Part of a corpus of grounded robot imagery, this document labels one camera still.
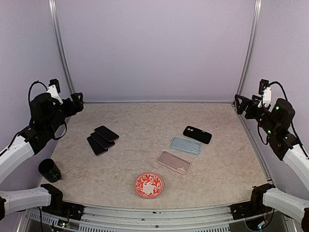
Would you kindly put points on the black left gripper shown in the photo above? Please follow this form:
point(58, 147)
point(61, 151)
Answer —
point(72, 110)

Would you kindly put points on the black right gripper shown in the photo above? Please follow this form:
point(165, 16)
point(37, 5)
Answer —
point(246, 102)

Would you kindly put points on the black phone case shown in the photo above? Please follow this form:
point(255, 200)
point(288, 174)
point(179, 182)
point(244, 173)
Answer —
point(197, 134)

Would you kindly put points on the black phone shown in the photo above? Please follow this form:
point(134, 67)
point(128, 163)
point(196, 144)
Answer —
point(101, 141)
point(96, 147)
point(106, 133)

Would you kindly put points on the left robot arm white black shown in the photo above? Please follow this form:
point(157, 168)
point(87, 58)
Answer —
point(47, 115)

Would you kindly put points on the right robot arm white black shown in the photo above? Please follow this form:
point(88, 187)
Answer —
point(287, 148)

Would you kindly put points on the light blue phone case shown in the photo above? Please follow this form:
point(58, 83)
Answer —
point(185, 145)

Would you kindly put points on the clear pink phone case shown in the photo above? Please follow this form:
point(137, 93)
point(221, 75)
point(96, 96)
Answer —
point(173, 162)

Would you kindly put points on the dark green cup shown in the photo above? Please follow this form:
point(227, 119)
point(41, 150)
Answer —
point(49, 170)

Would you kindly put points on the red white patterned bowl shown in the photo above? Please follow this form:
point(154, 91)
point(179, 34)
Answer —
point(149, 185)

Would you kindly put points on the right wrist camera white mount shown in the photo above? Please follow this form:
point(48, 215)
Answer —
point(265, 92)

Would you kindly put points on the left aluminium frame post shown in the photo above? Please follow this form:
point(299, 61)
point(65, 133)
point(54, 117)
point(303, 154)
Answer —
point(60, 46)

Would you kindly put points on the aluminium frame post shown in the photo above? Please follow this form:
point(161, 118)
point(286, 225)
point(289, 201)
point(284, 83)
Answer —
point(250, 47)
point(60, 46)

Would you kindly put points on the right aluminium frame post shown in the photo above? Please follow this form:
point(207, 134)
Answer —
point(250, 47)

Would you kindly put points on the front aluminium rail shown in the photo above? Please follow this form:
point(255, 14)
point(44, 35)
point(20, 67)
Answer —
point(116, 219)

